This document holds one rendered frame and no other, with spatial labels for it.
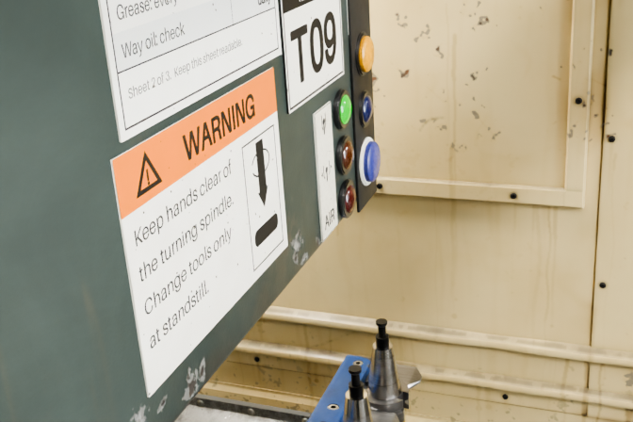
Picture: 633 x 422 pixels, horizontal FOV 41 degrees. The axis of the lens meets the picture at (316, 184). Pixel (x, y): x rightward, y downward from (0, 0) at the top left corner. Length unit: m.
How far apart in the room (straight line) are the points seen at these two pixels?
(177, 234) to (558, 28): 0.98
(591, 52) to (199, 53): 0.96
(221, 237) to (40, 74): 0.15
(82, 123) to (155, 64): 0.05
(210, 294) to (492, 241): 1.04
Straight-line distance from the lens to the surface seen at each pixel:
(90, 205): 0.32
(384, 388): 1.10
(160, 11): 0.35
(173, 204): 0.36
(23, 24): 0.29
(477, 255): 1.43
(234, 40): 0.41
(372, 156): 0.61
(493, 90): 1.32
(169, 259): 0.37
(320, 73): 0.52
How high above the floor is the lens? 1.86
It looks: 20 degrees down
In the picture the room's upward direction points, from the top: 4 degrees counter-clockwise
